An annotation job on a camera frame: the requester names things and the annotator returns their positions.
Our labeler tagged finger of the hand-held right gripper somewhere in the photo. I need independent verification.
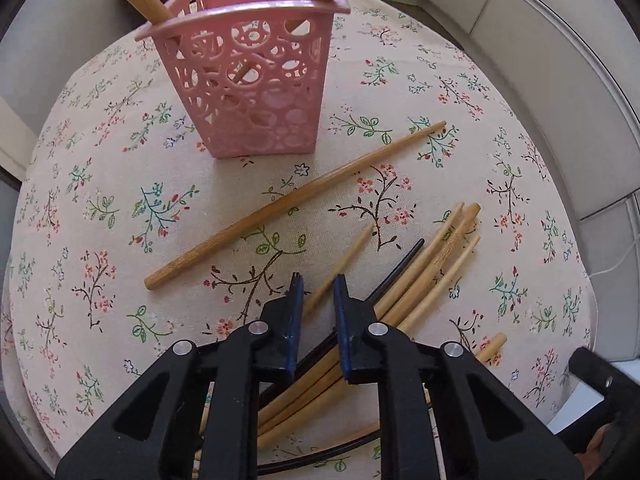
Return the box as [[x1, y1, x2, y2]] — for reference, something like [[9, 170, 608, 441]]
[[547, 346, 640, 461]]

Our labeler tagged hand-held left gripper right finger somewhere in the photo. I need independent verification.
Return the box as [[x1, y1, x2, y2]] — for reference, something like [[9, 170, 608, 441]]
[[332, 274, 586, 480]]

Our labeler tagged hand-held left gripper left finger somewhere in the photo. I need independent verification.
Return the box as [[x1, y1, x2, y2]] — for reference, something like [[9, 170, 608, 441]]
[[55, 272, 306, 480]]

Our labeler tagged pile of pale bamboo chopsticks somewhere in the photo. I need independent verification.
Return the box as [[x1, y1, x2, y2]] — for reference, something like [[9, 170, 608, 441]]
[[192, 202, 508, 480]]

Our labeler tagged pink perforated plastic basket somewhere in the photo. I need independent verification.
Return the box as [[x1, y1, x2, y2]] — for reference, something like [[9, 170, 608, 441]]
[[135, 0, 351, 160]]

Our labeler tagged person's right hand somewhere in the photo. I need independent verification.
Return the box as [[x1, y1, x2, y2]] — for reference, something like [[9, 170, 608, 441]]
[[574, 425, 610, 467]]

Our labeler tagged black chopstick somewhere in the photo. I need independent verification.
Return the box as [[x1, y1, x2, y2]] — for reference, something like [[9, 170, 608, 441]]
[[257, 238, 426, 403], [256, 422, 383, 476]]

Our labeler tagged floral beige tablecloth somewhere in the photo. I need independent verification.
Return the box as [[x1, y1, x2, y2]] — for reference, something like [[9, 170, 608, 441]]
[[0, 0, 601, 480]]

